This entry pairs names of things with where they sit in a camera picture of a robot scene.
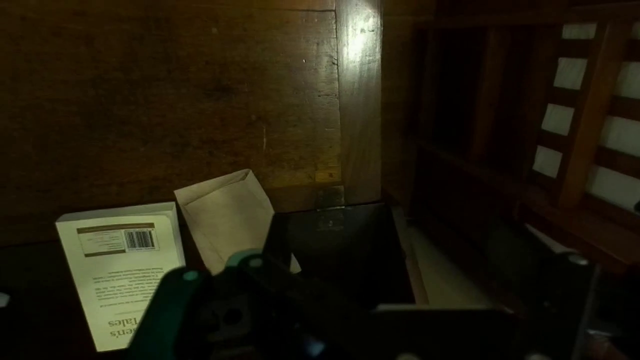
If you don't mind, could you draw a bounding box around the dark wooden bed frame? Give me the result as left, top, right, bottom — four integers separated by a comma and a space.
398, 0, 640, 276

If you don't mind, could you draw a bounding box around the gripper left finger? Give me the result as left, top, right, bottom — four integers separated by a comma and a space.
125, 264, 225, 360

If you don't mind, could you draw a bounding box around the dark wooden secretary desk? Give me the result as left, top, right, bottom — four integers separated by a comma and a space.
0, 0, 428, 360

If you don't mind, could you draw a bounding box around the white paperback book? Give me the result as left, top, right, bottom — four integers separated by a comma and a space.
53, 200, 188, 355

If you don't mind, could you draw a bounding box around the white mattress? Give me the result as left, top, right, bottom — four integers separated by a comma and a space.
530, 21, 640, 217

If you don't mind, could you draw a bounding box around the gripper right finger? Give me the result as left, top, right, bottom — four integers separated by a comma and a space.
368, 303, 526, 360

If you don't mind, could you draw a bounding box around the brown paper envelope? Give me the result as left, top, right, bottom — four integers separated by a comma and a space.
171, 168, 275, 276

